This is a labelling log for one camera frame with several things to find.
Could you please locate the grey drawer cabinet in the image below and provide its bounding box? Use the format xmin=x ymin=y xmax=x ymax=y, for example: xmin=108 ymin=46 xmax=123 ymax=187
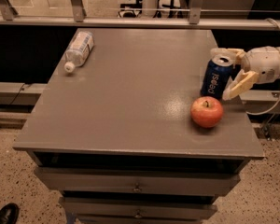
xmin=14 ymin=28 xmax=263 ymax=224

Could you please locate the lower grey drawer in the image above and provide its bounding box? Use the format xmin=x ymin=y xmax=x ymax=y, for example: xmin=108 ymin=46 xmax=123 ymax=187
xmin=59 ymin=198 xmax=217 ymax=220

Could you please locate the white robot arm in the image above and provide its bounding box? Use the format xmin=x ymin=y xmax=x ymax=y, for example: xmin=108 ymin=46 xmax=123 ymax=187
xmin=210 ymin=46 xmax=280 ymax=100

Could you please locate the blue pepsi can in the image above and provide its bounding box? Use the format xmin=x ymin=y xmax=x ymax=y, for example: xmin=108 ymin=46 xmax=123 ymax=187
xmin=200 ymin=55 xmax=233 ymax=100

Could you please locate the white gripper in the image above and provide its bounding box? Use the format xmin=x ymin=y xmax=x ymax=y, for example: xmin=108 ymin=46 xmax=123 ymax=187
xmin=210 ymin=46 xmax=280 ymax=101

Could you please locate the black office chair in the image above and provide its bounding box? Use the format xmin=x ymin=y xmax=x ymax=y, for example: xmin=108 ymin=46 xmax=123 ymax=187
xmin=118 ymin=0 xmax=183 ymax=18

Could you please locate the grey drawer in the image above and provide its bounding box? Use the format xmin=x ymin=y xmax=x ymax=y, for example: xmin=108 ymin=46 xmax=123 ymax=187
xmin=59 ymin=198 xmax=217 ymax=220
xmin=35 ymin=167 xmax=240 ymax=196

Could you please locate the black leather shoe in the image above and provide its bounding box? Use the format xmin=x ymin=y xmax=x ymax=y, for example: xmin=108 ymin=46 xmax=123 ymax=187
xmin=0 ymin=203 xmax=20 ymax=224

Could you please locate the clear plastic water bottle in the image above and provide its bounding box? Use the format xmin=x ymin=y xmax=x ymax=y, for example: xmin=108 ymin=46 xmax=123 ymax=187
xmin=64 ymin=31 xmax=94 ymax=73

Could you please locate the red apple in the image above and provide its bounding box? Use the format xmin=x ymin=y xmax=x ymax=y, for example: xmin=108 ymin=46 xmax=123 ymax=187
xmin=190 ymin=96 xmax=223 ymax=128

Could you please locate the metal railing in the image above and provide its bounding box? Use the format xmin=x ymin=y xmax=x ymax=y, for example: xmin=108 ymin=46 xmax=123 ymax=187
xmin=0 ymin=0 xmax=280 ymax=30

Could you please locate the upper grey drawer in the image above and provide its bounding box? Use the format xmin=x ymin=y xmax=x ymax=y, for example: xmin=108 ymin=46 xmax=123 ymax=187
xmin=35 ymin=167 xmax=240 ymax=196

